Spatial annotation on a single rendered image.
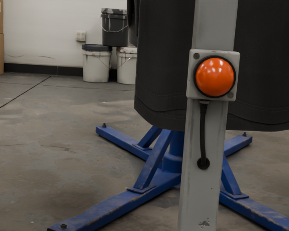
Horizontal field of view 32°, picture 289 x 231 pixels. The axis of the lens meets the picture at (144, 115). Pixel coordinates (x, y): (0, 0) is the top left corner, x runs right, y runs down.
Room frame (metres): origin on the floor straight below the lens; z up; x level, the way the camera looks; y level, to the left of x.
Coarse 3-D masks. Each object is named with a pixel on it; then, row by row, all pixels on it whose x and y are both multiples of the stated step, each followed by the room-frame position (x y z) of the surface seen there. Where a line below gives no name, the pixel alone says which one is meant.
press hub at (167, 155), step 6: (180, 132) 2.10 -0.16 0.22; (174, 138) 2.11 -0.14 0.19; (180, 138) 2.10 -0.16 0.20; (174, 144) 2.11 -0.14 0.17; (180, 144) 2.10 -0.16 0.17; (174, 150) 2.11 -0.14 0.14; (180, 150) 2.10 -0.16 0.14; (168, 156) 2.11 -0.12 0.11; (174, 156) 2.11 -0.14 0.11; (180, 156) 2.10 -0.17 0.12; (162, 162) 2.14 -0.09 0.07; (168, 162) 2.09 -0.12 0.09; (174, 162) 2.08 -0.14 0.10; (180, 162) 2.07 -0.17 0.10; (162, 168) 2.13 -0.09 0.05; (168, 168) 2.09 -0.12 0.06; (174, 168) 2.07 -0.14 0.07; (180, 168) 2.07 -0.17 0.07; (156, 174) 2.16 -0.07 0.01; (174, 186) 2.01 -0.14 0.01
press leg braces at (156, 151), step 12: (156, 132) 2.34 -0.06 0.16; (168, 132) 1.99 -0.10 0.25; (132, 144) 2.49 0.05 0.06; (144, 144) 2.41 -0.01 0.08; (156, 144) 1.96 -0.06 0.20; (168, 144) 1.98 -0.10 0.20; (156, 156) 1.91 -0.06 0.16; (144, 168) 1.88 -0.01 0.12; (156, 168) 1.91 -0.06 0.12; (228, 168) 1.90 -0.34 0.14; (144, 180) 1.84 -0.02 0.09; (228, 180) 1.85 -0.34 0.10; (228, 192) 1.84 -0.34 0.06; (240, 192) 1.83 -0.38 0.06
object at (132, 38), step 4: (128, 0) 0.84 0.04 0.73; (132, 0) 0.86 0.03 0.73; (128, 4) 0.84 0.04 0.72; (132, 4) 0.86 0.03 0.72; (128, 8) 0.84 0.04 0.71; (132, 8) 0.87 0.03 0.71; (128, 12) 0.85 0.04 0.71; (132, 12) 0.88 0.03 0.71; (128, 16) 0.86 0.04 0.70; (132, 16) 0.88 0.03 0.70; (128, 20) 0.87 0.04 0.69; (132, 20) 0.88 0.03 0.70; (128, 24) 0.88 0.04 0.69; (132, 24) 0.88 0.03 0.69; (132, 28) 0.89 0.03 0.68; (128, 32) 0.91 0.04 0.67; (132, 32) 0.89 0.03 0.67; (128, 36) 0.90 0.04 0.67; (132, 36) 0.89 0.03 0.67; (128, 40) 0.90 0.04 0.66; (132, 40) 0.89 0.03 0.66; (136, 40) 0.88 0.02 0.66; (136, 44) 0.88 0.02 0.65
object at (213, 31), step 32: (224, 0) 0.52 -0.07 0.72; (224, 32) 0.52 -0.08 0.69; (192, 64) 0.50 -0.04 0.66; (192, 96) 0.50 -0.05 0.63; (224, 96) 0.50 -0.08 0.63; (192, 128) 0.52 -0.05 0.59; (224, 128) 0.52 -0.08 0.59; (192, 160) 0.52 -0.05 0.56; (192, 192) 0.52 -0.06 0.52; (192, 224) 0.52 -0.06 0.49
